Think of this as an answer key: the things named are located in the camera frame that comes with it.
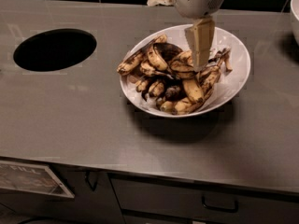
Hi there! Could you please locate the black drawer handle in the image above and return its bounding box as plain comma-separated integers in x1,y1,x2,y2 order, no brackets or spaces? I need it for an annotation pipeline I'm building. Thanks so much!
201,195,239,214

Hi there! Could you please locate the dark spotted curved banana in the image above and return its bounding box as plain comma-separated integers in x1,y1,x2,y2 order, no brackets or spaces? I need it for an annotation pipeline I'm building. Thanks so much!
147,43,182,71

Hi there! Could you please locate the round counter trash opening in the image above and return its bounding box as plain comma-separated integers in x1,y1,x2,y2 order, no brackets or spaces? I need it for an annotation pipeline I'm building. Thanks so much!
13,28,97,72

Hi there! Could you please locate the spotted banana bottom rim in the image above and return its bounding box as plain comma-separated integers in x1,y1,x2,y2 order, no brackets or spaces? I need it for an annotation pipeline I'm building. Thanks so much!
159,88,214,115

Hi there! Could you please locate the framed sign on cabinet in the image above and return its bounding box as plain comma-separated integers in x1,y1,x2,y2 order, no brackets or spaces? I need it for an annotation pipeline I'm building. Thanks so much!
0,161,75,198

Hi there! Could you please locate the upright spotted banana with stem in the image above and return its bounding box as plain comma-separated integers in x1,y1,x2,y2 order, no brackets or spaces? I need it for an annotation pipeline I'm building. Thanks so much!
187,50,198,76

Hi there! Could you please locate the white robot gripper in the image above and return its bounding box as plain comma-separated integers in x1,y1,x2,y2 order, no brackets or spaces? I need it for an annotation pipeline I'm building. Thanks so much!
147,0,224,72

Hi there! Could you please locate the grey cabinet drawer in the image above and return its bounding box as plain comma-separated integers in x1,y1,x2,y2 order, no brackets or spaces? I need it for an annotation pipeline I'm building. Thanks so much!
111,178,299,224

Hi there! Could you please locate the dark banana peel right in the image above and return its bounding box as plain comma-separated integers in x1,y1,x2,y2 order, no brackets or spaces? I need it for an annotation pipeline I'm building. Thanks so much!
208,48,233,72

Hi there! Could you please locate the black cabinet door handle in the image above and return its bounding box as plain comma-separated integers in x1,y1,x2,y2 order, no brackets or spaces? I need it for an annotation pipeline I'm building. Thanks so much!
84,171,98,191

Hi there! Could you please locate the spotted banana front centre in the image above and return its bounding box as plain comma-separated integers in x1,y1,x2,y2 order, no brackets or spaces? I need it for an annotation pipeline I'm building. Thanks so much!
182,78,204,103

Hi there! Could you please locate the white oval bowl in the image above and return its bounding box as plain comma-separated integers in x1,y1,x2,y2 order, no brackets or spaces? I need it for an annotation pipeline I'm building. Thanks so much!
120,27,251,119

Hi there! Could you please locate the long spotted banana left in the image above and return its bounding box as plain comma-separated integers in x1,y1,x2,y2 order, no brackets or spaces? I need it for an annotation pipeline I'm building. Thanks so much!
117,35,167,76

